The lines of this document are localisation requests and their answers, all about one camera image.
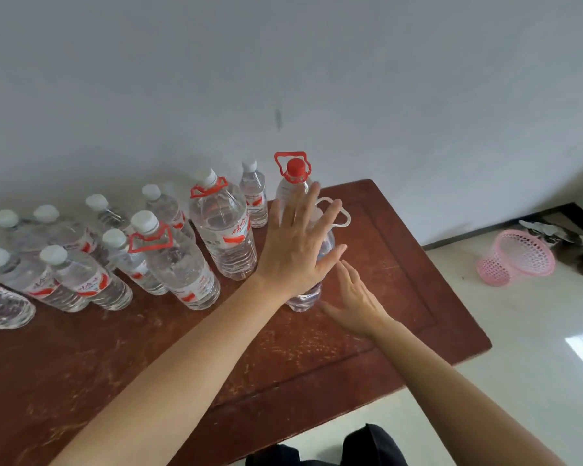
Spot pink plastic basket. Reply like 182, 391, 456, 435
475, 229, 557, 287

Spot person's right hand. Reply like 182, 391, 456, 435
319, 259, 394, 341

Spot large bottle red ring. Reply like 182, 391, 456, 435
188, 168, 259, 282

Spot person's left hand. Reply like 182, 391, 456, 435
252, 181, 349, 300

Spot red-handled medium water bottle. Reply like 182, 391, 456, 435
126, 210, 222, 312

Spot dark red wooden table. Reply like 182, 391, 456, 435
0, 178, 492, 466

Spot person's black trousers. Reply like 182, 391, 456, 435
245, 423, 409, 466

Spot person's left forearm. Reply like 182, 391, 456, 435
51, 274, 292, 466

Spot blue-label Aquafina bottle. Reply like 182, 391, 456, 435
284, 195, 352, 314

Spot row of small water bottles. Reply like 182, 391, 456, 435
0, 159, 269, 331

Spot red label red cap bottle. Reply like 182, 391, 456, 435
273, 150, 317, 228

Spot cluster of dark shoes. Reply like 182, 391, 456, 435
517, 217, 583, 280

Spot person's right forearm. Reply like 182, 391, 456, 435
369, 317, 567, 466

